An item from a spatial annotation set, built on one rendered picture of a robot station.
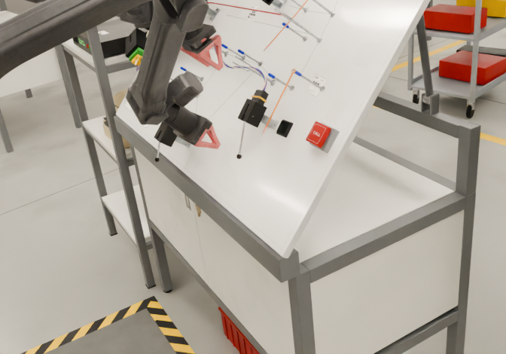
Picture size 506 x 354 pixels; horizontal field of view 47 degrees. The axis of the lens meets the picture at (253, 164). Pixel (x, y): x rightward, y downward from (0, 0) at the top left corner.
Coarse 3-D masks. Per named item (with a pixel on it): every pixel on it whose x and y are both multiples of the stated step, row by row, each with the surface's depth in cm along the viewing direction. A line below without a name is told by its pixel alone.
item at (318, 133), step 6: (312, 126) 133; (318, 126) 132; (324, 126) 130; (312, 132) 132; (318, 132) 131; (324, 132) 129; (306, 138) 133; (312, 138) 131; (318, 138) 130; (324, 138) 129; (318, 144) 130
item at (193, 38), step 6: (204, 24) 131; (198, 30) 128; (204, 30) 129; (210, 30) 127; (186, 36) 129; (192, 36) 128; (198, 36) 128; (204, 36) 127; (186, 42) 129; (192, 42) 127; (198, 42) 127
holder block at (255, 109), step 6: (246, 102) 146; (252, 102) 144; (246, 108) 145; (252, 108) 143; (258, 108) 144; (264, 108) 145; (240, 114) 146; (246, 114) 144; (252, 114) 143; (258, 114) 144; (246, 120) 143; (252, 120) 144; (258, 120) 145
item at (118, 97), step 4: (120, 92) 255; (124, 92) 254; (116, 96) 253; (120, 96) 251; (116, 100) 250; (120, 100) 248; (116, 104) 248; (116, 108) 246; (104, 120) 256; (104, 124) 256; (104, 128) 256; (108, 128) 251; (108, 132) 252; (108, 136) 255; (124, 140) 243; (124, 144) 243; (128, 144) 244; (124, 148) 245
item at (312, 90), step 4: (316, 76) 143; (320, 76) 142; (312, 80) 144; (316, 80) 143; (320, 80) 142; (324, 80) 141; (312, 84) 143; (320, 84) 141; (308, 88) 144; (312, 88) 143; (316, 88) 142; (308, 92) 144; (312, 92) 142; (316, 92) 141; (316, 96) 141
